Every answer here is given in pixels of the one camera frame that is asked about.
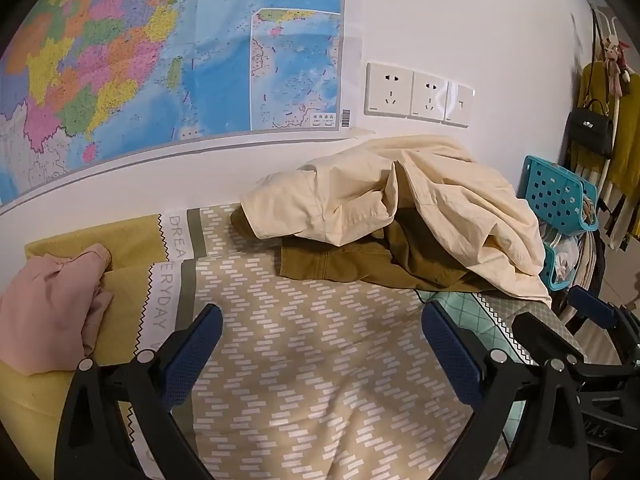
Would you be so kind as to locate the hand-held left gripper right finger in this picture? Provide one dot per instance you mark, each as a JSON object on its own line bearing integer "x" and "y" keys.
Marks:
{"x": 450, "y": 355}

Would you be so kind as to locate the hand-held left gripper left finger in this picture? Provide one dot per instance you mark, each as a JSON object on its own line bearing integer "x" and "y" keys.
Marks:
{"x": 192, "y": 355}

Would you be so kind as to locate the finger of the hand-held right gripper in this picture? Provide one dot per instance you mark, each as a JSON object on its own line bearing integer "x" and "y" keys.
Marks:
{"x": 592, "y": 306}
{"x": 537, "y": 335}

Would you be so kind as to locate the cream large jacket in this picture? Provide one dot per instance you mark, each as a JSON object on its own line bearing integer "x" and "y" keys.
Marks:
{"x": 450, "y": 200}

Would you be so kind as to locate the pink pants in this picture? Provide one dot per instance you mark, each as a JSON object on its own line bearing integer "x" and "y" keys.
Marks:
{"x": 45, "y": 300}

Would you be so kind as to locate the yellow hanging clothes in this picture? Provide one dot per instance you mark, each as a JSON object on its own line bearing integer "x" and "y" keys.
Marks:
{"x": 627, "y": 160}

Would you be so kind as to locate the small teal plastic basket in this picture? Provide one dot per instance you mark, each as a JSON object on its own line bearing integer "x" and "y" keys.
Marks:
{"x": 552, "y": 267}

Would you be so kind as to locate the yellow patterned bed sheet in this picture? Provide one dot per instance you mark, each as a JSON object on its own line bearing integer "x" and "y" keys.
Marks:
{"x": 300, "y": 360}

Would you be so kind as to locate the large teal plastic basket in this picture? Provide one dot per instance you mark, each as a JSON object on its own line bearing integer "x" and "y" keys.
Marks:
{"x": 555, "y": 192}

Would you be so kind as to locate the olive brown garment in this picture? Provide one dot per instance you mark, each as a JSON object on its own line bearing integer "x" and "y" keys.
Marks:
{"x": 350, "y": 260}

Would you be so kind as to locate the black handbag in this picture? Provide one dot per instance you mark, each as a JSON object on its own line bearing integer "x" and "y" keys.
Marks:
{"x": 590, "y": 130}

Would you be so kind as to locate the pink plush toy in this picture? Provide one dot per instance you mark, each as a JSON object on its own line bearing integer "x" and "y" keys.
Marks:
{"x": 614, "y": 62}

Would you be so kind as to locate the white coat rack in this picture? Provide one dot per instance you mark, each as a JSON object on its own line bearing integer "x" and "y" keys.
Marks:
{"x": 607, "y": 22}

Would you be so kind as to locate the white wall socket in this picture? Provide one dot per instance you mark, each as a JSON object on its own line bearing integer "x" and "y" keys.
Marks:
{"x": 428, "y": 96}
{"x": 389, "y": 89}

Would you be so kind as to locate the colourful wall map poster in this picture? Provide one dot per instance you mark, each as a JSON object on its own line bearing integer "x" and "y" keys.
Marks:
{"x": 150, "y": 50}

